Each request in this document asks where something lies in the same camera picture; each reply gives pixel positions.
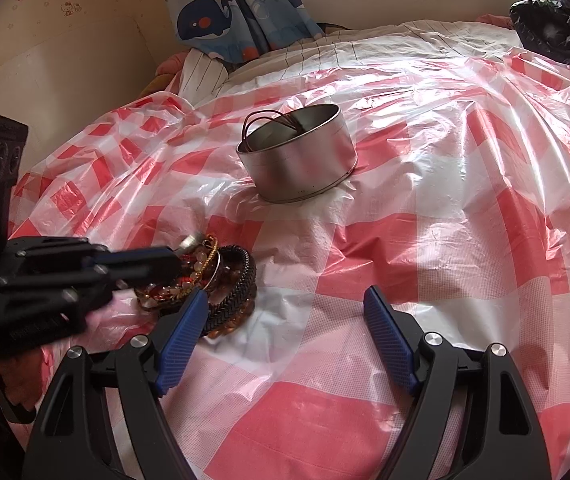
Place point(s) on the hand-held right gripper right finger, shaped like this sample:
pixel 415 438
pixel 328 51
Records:
pixel 385 330

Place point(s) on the pink cloth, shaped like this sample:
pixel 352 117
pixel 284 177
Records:
pixel 170 62
pixel 495 19

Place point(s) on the brown orange cloth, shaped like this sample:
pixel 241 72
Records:
pixel 157 82

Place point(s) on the round metal tin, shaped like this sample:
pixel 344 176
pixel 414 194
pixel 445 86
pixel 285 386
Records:
pixel 305 170

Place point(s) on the white striped bed sheet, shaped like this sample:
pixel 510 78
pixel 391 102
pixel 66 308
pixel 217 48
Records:
pixel 365 40

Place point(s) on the whale print curtain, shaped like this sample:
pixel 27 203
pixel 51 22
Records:
pixel 200 15

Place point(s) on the pile of dark clothes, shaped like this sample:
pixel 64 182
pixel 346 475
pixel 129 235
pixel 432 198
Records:
pixel 550 25

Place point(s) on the red white checkered plastic sheet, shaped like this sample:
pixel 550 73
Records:
pixel 415 260

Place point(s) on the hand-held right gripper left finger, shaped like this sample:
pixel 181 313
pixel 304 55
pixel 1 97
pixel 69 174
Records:
pixel 185 330

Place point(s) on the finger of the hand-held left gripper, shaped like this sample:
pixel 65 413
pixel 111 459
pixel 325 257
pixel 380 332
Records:
pixel 80 292
pixel 140 258

